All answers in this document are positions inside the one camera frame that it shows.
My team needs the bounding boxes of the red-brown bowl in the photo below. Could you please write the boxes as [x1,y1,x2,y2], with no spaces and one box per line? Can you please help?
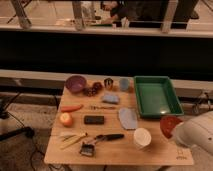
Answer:
[160,116,182,138]

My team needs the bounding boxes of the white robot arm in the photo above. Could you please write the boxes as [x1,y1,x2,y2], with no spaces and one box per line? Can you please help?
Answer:
[172,111,213,155]

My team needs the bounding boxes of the green plastic tray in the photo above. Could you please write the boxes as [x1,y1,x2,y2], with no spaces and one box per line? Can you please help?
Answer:
[133,76,184,119]

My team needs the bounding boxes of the small blue sponge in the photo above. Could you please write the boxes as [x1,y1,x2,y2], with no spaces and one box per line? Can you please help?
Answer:
[102,93,120,104]

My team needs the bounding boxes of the light blue cup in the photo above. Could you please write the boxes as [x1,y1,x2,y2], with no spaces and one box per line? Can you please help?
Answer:
[119,78,130,91]

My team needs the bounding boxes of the dark red grapes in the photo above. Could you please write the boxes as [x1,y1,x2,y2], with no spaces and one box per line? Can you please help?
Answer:
[83,82,103,97]

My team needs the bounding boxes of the thin dark skewer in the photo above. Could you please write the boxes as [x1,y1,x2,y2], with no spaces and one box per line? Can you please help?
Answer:
[90,106,116,110]

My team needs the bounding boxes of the purple bowl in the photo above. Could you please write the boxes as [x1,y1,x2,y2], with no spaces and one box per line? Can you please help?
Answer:
[65,75,87,93]

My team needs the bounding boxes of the black rectangular block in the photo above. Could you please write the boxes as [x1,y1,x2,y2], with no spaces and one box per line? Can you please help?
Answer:
[84,115,104,125]

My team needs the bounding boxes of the light blue cloth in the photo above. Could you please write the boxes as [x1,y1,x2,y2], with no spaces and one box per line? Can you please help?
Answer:
[118,108,138,130]

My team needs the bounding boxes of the orange carrot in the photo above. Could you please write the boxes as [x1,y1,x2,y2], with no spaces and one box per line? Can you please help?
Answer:
[60,104,83,112]

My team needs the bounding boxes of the red yellow apple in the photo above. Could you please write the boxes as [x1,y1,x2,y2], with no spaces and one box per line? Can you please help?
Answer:
[59,113,73,127]

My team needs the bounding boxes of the yellow wooden utensil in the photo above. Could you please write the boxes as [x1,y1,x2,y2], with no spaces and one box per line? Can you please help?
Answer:
[59,132,87,149]

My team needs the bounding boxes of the person in dark clothes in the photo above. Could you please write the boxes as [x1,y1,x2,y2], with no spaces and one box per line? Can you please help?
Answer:
[99,0,200,30]

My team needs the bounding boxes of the black stand base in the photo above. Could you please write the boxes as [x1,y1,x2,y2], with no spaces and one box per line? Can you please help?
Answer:
[0,99,35,141]

